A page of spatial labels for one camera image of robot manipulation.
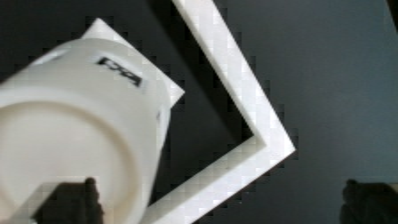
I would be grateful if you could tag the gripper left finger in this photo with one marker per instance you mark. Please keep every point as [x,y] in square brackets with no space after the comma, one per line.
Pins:
[69,206]

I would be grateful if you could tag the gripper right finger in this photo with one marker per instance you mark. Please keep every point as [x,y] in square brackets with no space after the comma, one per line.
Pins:
[369,203]

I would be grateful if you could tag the white lamp shade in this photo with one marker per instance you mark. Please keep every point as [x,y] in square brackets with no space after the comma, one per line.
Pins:
[83,119]

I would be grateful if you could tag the white lamp base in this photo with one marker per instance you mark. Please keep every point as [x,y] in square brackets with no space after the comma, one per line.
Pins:
[99,31]

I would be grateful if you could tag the white front rail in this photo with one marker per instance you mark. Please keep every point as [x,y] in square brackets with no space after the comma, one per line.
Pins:
[215,183]

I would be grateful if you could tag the white rail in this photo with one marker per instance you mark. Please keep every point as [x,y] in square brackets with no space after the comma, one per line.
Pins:
[229,64]
[215,183]

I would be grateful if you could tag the white right rail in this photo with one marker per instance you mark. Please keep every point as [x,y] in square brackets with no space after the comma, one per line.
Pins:
[229,64]

